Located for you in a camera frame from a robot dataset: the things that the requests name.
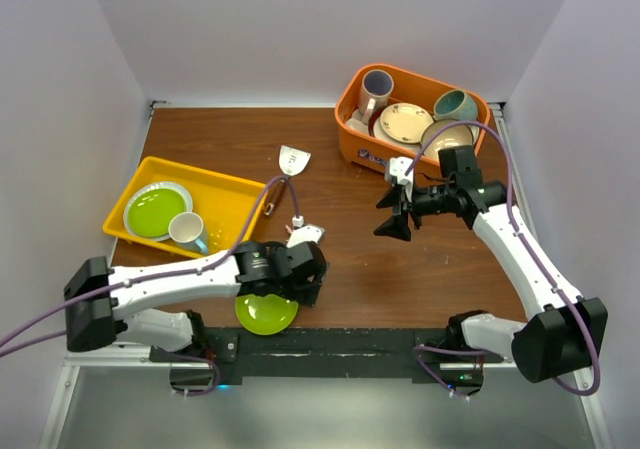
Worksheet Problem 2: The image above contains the metal spatula with wooden handle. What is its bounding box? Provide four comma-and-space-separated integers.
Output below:
263, 145, 311, 217

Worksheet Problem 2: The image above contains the green plate with grey rim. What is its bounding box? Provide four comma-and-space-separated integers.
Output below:
123, 181, 193, 242

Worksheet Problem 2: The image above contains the orange plastic bin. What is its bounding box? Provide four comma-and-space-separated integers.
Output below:
333, 63, 491, 194

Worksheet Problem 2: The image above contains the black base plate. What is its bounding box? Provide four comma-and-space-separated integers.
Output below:
149, 326, 501, 400

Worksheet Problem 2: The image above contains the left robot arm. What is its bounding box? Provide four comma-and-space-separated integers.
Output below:
64, 241, 329, 361

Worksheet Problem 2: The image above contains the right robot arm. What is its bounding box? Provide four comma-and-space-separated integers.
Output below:
374, 146, 608, 383

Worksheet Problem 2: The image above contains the cream bowl with dark rim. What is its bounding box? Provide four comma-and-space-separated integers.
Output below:
421, 119, 477, 162

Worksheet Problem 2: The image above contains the cream cup with blue handle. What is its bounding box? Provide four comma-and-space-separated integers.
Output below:
168, 212, 209, 255

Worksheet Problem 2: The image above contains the aluminium frame rail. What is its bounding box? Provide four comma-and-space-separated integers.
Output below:
43, 108, 612, 448

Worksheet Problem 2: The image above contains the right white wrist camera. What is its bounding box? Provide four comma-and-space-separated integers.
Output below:
384, 157, 414, 191

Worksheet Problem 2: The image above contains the small lime green plate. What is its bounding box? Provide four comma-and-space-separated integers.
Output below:
235, 294, 299, 336

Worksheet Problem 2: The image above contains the white divided plate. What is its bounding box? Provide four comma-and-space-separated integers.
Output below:
346, 109, 374, 137

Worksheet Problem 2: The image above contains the yellow plastic tray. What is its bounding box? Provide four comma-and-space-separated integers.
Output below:
103, 156, 264, 258

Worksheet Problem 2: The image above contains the cream plate with maroon rim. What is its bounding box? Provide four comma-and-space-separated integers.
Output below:
373, 117, 428, 151

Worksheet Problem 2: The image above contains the lavender mug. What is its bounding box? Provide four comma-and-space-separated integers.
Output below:
358, 69, 394, 124

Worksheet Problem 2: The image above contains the green ceramic mug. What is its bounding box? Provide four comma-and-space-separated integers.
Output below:
433, 90, 478, 121

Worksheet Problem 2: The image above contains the small cream floral plate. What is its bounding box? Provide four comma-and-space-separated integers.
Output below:
379, 103, 434, 144

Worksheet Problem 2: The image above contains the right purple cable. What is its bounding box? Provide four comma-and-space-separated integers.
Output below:
404, 120, 601, 397

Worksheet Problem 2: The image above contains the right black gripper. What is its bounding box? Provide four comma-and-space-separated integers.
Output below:
374, 180, 455, 241

